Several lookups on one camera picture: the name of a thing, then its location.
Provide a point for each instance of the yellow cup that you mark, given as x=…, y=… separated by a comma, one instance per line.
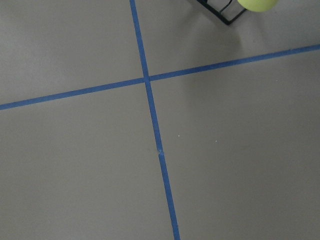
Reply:
x=258, y=6

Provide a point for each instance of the black wire cup rack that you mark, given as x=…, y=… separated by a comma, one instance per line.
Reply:
x=219, y=13

